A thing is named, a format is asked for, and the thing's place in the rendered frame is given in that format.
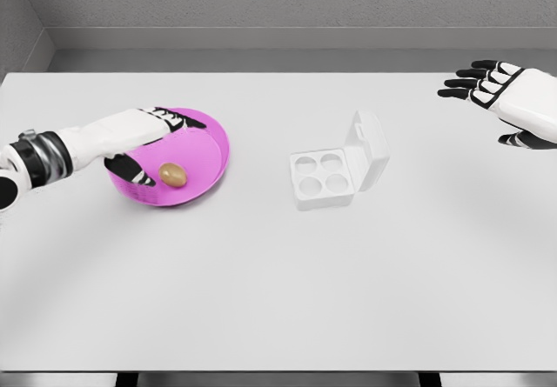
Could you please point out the white egg box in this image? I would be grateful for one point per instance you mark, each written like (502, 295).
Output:
(339, 169)

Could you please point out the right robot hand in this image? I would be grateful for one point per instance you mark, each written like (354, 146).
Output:
(522, 100)

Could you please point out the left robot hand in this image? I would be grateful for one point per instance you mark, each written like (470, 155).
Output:
(130, 130)

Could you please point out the brown egg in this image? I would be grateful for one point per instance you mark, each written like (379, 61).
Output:
(172, 174)

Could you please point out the pink round basket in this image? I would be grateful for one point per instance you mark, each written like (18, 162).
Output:
(191, 161)

